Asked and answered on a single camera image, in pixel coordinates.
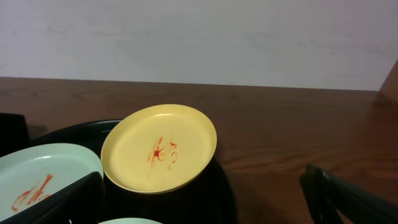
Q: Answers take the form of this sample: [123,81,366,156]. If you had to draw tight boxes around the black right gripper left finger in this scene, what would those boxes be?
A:
[1,172,105,224]

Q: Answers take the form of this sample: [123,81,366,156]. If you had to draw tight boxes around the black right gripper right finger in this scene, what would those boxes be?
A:
[299,165,397,224]

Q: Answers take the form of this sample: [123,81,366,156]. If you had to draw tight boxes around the mint green plate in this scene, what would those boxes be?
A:
[98,218,162,224]
[1,143,104,221]

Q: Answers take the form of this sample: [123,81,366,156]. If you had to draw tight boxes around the yellow plate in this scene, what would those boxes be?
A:
[100,104,217,194]

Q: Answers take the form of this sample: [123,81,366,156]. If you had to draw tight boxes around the rectangular black tray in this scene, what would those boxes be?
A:
[0,113,29,156]

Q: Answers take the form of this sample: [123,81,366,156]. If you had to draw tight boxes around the round black tray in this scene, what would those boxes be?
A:
[30,119,237,223]

